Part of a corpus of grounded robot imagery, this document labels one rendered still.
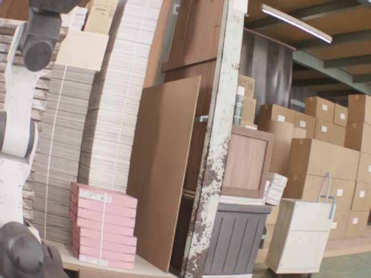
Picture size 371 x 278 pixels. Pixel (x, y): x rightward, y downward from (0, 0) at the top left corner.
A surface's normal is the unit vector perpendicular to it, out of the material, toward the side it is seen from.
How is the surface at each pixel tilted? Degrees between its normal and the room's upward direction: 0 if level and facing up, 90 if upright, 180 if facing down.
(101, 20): 90
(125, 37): 90
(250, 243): 90
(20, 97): 77
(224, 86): 90
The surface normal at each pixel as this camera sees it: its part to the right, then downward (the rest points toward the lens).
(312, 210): 0.04, -0.07
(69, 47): 0.41, 0.00
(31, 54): 0.41, 0.49
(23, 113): 0.57, -0.41
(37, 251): 0.75, -0.28
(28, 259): 0.54, -0.15
